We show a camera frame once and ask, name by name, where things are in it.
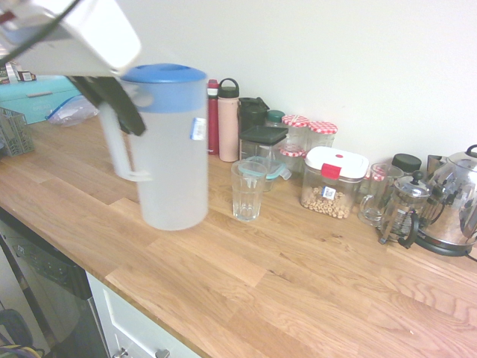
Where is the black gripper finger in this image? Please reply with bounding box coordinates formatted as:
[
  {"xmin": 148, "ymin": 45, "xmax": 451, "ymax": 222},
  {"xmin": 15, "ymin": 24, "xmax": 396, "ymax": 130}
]
[
  {"xmin": 98, "ymin": 76, "xmax": 147, "ymax": 136},
  {"xmin": 68, "ymin": 75, "xmax": 108, "ymax": 108}
]

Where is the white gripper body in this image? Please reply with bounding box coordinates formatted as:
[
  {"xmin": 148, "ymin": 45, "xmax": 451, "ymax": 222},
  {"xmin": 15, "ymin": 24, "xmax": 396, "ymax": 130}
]
[{"xmin": 7, "ymin": 0, "xmax": 143, "ymax": 78}]

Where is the translucent pitcher with blue lid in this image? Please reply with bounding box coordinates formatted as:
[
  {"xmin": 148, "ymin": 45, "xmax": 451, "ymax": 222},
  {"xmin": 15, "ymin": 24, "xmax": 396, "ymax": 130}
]
[{"xmin": 98, "ymin": 63, "xmax": 209, "ymax": 232}]

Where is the red water bottle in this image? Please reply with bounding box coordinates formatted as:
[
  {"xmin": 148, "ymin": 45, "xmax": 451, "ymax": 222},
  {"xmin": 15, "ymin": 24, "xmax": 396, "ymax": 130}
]
[{"xmin": 206, "ymin": 78, "xmax": 221, "ymax": 156}]

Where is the clear plastic zip bag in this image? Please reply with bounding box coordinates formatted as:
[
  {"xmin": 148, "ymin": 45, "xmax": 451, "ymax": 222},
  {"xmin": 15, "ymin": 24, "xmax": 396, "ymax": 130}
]
[{"xmin": 45, "ymin": 94, "xmax": 101, "ymax": 129}]

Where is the teal box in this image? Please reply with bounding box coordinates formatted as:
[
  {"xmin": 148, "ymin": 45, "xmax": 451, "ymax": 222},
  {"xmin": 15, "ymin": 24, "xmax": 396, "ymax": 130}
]
[{"xmin": 0, "ymin": 74, "xmax": 89, "ymax": 126}]

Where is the dark printed food box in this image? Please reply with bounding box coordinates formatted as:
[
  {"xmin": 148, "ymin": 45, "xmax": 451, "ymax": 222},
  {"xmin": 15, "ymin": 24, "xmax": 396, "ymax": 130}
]
[{"xmin": 0, "ymin": 60, "xmax": 39, "ymax": 86}]

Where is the grey plastic crate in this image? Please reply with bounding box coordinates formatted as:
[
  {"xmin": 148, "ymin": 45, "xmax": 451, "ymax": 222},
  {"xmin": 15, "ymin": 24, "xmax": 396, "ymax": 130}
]
[{"xmin": 0, "ymin": 107, "xmax": 36, "ymax": 158}]

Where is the pink bottle with black cap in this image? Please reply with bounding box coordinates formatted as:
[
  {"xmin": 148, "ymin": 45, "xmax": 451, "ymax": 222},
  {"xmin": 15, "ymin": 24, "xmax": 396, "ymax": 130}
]
[{"xmin": 218, "ymin": 78, "xmax": 241, "ymax": 163}]

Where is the black shaker bottle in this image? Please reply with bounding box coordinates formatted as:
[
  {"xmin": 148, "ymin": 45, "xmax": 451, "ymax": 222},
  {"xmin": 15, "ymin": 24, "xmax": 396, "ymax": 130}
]
[{"xmin": 237, "ymin": 96, "xmax": 270, "ymax": 134}]

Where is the square container with black lid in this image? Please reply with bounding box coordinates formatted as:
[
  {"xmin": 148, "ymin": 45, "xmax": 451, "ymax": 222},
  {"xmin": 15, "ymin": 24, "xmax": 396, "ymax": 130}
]
[{"xmin": 238, "ymin": 125, "xmax": 290, "ymax": 166}]

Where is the clear ribbed drinking glass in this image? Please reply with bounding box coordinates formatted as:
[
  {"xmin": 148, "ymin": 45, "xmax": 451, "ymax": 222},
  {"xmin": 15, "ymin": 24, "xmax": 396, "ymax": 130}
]
[{"xmin": 230, "ymin": 160, "xmax": 268, "ymax": 224}]

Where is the jar with green lid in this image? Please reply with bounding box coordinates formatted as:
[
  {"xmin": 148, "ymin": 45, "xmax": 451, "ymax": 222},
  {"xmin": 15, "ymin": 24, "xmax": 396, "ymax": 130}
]
[{"xmin": 265, "ymin": 110, "xmax": 287, "ymax": 130}]

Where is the glass container with teal lid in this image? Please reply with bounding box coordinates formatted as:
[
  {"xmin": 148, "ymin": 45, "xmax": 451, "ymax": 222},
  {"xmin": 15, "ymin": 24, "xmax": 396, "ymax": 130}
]
[{"xmin": 238, "ymin": 156, "xmax": 293, "ymax": 193}]

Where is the tall jar red checkered lid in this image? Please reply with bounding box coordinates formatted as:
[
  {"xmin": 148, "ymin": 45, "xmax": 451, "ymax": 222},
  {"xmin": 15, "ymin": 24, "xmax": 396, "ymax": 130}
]
[
  {"xmin": 281, "ymin": 114, "xmax": 312, "ymax": 151},
  {"xmin": 306, "ymin": 120, "xmax": 340, "ymax": 153}
]

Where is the small jar red checkered lid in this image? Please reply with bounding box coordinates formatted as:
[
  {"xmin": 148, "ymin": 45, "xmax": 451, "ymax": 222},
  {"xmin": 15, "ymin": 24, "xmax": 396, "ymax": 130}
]
[
  {"xmin": 278, "ymin": 145, "xmax": 308, "ymax": 175},
  {"xmin": 360, "ymin": 165, "xmax": 391, "ymax": 204}
]

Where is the black dishwasher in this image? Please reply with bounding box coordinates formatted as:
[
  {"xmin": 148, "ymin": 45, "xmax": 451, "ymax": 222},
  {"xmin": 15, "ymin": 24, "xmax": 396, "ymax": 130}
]
[{"xmin": 0, "ymin": 207, "xmax": 110, "ymax": 358}]

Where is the white cabinet drawer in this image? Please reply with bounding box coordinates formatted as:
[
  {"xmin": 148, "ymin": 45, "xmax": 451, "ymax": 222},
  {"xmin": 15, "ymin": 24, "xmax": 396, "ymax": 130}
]
[{"xmin": 85, "ymin": 269, "xmax": 206, "ymax": 358}]

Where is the cereal container with white lid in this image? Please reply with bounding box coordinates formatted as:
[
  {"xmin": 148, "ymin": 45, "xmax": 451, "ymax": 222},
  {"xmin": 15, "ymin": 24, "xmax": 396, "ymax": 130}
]
[{"xmin": 299, "ymin": 145, "xmax": 370, "ymax": 221}]

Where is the dark bag with yellow trim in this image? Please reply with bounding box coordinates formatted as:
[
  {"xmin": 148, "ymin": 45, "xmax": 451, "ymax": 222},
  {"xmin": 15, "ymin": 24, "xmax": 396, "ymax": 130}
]
[{"xmin": 0, "ymin": 308, "xmax": 46, "ymax": 358}]

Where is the clear glass mug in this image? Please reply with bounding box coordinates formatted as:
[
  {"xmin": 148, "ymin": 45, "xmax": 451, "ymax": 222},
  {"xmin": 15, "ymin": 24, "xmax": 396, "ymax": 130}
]
[{"xmin": 357, "ymin": 163, "xmax": 405, "ymax": 228}]

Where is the jar with black lid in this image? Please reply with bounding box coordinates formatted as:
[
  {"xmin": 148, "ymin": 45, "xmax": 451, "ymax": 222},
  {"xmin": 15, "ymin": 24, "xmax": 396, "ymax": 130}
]
[{"xmin": 391, "ymin": 153, "xmax": 423, "ymax": 177}]

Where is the glass French press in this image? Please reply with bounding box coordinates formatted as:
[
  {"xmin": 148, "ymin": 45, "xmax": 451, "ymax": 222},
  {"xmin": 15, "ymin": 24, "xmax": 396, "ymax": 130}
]
[{"xmin": 378, "ymin": 170, "xmax": 434, "ymax": 250}]

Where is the shiny metal electric kettle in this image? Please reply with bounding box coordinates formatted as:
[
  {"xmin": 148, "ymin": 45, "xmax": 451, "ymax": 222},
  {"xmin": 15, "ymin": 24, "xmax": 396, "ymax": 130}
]
[{"xmin": 412, "ymin": 144, "xmax": 477, "ymax": 259}]

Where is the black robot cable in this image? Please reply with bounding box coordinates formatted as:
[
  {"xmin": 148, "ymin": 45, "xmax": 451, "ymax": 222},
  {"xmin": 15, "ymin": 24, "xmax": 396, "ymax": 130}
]
[{"xmin": 0, "ymin": 0, "xmax": 81, "ymax": 63}]

